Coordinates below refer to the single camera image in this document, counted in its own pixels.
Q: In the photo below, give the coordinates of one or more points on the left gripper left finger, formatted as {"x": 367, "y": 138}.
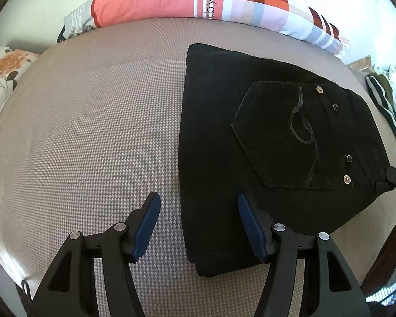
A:
{"x": 69, "y": 286}

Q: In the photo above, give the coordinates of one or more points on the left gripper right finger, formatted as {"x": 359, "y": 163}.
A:
{"x": 311, "y": 265}

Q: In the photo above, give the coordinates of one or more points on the black pants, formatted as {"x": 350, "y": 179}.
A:
{"x": 301, "y": 147}

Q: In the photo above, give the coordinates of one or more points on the striped olive folded garment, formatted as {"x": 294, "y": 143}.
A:
{"x": 381, "y": 93}

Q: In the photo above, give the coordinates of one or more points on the beige mattress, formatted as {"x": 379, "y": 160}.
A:
{"x": 93, "y": 127}

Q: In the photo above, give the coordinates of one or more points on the floral pillow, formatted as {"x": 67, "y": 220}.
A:
{"x": 13, "y": 64}

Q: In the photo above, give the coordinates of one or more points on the long patchwork bolster pillow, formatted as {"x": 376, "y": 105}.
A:
{"x": 287, "y": 17}

